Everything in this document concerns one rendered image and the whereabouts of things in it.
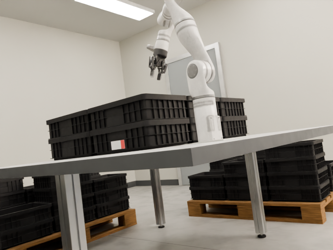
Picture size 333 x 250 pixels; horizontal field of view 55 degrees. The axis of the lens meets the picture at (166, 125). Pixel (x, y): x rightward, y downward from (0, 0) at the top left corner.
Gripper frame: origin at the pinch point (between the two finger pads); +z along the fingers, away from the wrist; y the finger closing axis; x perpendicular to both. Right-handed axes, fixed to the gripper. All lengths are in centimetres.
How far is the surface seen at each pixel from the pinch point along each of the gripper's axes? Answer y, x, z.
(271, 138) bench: -29, -77, 26
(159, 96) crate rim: -24.0, -25.3, 15.4
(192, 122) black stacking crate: -0.7, -29.3, 22.2
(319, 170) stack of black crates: 133, -62, 31
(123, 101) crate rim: -32.2, -12.8, 20.3
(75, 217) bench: -56, -26, 65
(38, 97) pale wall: 130, 328, 6
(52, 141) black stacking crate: -24, 44, 46
